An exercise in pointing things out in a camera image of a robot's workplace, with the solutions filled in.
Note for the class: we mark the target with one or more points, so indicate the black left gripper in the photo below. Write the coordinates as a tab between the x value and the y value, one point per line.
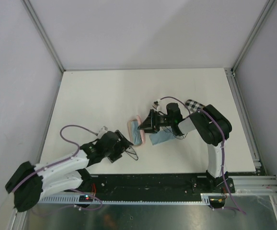
121	145

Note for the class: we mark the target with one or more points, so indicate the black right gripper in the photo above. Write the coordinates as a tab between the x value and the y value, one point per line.
151	124

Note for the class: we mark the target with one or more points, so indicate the black frame glasses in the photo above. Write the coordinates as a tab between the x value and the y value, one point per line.
132	153

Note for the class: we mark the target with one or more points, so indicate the blue cleaning cloth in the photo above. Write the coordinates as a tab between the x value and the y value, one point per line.
135	133
160	137

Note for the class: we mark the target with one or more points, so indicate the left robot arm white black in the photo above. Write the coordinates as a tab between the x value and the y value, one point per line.
30	183

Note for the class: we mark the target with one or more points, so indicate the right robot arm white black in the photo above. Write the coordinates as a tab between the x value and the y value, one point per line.
213	127

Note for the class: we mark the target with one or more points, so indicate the plaid glasses case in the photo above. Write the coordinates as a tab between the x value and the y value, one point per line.
193	105

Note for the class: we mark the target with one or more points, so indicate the left controller board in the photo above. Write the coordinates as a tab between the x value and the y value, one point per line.
86	198

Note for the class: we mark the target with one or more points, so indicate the controller board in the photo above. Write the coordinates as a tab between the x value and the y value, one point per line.
86	198
217	201

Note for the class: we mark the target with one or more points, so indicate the right controller board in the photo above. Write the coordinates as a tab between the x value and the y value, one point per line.
217	201

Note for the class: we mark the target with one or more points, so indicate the thin wire frame glasses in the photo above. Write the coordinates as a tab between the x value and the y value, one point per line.
175	135

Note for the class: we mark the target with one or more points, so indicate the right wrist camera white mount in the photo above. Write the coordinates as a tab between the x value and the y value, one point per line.
157	105

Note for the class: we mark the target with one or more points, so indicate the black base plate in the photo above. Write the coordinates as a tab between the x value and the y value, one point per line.
153	187

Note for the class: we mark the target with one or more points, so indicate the grey slotted cable duct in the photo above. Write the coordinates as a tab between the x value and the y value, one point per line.
73	198

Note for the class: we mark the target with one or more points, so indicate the left aluminium frame post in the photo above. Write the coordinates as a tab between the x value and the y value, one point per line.
42	33

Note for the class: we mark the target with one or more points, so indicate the aluminium frame post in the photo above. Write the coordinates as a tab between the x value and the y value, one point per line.
42	33
259	23

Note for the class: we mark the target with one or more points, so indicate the right aluminium frame post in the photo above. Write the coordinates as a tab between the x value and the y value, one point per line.
259	23

